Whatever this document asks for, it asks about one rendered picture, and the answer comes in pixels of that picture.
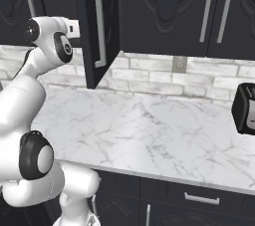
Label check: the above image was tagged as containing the silver drawer handle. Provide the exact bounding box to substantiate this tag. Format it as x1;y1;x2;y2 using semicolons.
183;191;221;206

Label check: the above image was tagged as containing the black open cabinet door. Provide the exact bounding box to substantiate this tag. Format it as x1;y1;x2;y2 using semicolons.
72;0;122;91

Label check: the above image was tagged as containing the silver base cabinet handle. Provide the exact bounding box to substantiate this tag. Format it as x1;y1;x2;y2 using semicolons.
144;203;151;226
91;194;99;218

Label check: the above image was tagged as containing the grey wall outlet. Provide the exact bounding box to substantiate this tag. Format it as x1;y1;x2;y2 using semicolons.
171;55;189;74

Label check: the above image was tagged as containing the black wall cabinet door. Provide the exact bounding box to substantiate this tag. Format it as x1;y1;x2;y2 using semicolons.
118;0;223;58
0;0;45;47
206;0;255;62

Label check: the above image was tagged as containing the black base cabinet door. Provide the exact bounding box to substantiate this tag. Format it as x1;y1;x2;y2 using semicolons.
90;192;140;226
138;199;255;226

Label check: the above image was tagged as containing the silver open door handle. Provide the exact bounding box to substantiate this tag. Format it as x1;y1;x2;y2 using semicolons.
87;0;108;69

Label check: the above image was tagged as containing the black toaster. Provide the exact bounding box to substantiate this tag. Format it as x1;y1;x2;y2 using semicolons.
230;82;255;135

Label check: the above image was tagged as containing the black drawer front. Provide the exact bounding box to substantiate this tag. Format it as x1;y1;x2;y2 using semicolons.
94;169;140;199
138;177;255;222

